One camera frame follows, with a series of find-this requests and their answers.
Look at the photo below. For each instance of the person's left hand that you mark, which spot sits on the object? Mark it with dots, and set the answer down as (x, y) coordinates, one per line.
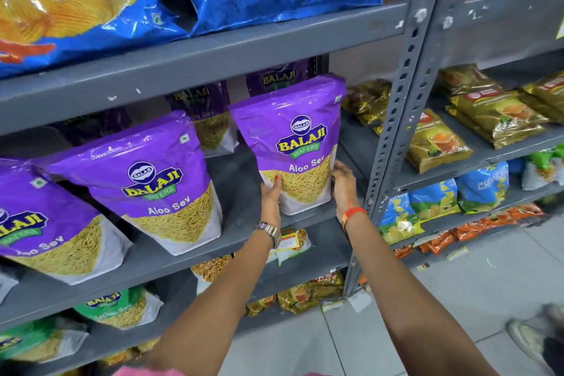
(269, 208)

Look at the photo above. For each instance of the person's right hand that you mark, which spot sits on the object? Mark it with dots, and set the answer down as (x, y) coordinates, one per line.
(346, 193)

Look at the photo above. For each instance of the person's right thumb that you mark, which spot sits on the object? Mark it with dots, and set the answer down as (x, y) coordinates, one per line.
(335, 186)

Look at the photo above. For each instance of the person's left thumb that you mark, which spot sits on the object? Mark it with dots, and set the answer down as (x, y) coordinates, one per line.
(276, 186)

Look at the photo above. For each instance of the purple snack packet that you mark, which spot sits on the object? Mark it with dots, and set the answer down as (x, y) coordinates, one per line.
(207, 115)
(141, 177)
(44, 230)
(94, 124)
(277, 76)
(291, 133)

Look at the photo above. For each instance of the person's right forearm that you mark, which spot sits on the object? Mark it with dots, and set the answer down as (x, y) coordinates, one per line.
(409, 301)

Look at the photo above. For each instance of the person's left forearm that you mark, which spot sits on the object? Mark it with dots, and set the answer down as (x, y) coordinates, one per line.
(220, 301)

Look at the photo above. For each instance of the orange wristband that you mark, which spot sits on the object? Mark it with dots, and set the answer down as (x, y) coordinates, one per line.
(352, 214)

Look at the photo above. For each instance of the silver wristwatch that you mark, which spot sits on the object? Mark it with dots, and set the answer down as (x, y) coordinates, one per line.
(269, 230)

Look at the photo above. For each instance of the blue and yellow chips packet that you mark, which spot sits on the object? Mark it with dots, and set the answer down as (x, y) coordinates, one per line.
(482, 186)
(434, 199)
(399, 219)

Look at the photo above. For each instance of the gold tea packet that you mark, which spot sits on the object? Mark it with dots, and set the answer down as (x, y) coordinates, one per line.
(546, 91)
(498, 118)
(467, 78)
(434, 142)
(368, 100)

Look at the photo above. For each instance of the white and yellow snack packet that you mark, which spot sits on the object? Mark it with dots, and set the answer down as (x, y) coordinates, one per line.
(211, 270)

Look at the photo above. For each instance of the gold snack packet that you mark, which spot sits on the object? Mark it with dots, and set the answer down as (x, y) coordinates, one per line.
(130, 352)
(308, 292)
(261, 305)

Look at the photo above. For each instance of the white price tag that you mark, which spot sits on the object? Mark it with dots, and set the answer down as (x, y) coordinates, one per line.
(458, 253)
(360, 301)
(332, 305)

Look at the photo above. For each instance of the row of orange packets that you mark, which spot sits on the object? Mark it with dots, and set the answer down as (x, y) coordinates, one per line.
(471, 230)

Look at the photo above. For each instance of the grey metal shelf rack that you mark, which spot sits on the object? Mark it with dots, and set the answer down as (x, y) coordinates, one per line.
(506, 5)
(220, 49)

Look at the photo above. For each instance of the green and white snack packet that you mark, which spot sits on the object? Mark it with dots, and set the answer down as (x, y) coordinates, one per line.
(544, 168)

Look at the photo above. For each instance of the pink garment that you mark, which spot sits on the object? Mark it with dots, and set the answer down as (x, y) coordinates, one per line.
(147, 372)

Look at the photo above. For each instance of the grey shoe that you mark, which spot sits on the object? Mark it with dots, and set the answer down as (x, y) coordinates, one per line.
(526, 338)

